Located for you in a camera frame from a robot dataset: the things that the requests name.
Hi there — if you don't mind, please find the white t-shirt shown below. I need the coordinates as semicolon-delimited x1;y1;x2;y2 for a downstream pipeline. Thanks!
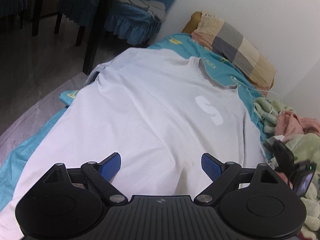
1;48;265;239

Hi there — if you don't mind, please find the green fleece blanket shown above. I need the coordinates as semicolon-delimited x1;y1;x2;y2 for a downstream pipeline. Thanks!
253;97;319;239

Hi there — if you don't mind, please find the pink fleece blanket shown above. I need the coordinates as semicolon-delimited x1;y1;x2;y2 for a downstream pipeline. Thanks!
274;111;319;137

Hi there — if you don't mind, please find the teal patterned bed sheet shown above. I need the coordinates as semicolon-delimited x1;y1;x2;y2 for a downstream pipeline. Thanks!
1;34;268;210

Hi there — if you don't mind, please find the checkered pillow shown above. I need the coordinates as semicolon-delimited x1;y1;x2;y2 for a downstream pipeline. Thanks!
191;12;276;90

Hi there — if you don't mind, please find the blue covered chair near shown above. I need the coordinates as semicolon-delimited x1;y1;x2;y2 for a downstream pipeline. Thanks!
104;0;175;46

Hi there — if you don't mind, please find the blue covered chair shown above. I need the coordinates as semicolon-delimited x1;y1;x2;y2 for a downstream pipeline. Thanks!
54;0;100;47
104;0;175;46

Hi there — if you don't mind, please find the blue covered chair far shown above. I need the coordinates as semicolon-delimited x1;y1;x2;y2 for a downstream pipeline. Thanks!
54;0;100;47

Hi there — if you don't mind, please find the grey cloth on chair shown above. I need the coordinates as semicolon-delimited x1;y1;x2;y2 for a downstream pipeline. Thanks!
115;0;166;22

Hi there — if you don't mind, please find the white desk with black legs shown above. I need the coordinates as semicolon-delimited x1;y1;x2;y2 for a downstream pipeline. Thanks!
31;0;114;75

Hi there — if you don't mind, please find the white charging cable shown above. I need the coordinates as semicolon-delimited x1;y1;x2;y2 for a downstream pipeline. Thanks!
233;76;284;114

